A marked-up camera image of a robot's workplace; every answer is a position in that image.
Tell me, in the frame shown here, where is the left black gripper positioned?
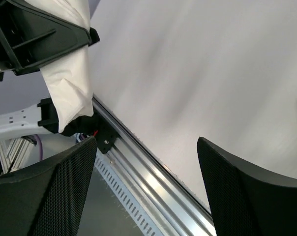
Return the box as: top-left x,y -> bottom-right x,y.
0,0 -> 92,81

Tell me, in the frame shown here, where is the white slotted cable duct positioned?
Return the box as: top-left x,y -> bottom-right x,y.
94,155 -> 162,236

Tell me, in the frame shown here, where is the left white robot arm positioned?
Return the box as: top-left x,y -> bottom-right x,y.
0,0 -> 100,141

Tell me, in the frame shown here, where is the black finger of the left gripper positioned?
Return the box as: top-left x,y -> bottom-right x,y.
89,28 -> 100,46

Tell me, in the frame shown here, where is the white paper napkin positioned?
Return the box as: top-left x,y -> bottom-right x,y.
40,0 -> 93,133

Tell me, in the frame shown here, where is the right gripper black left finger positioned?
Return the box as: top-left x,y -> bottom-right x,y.
0,136 -> 97,236

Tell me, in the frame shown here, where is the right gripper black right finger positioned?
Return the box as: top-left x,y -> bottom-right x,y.
197,137 -> 297,236

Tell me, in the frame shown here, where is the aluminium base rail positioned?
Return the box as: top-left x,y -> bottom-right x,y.
0,99 -> 216,236

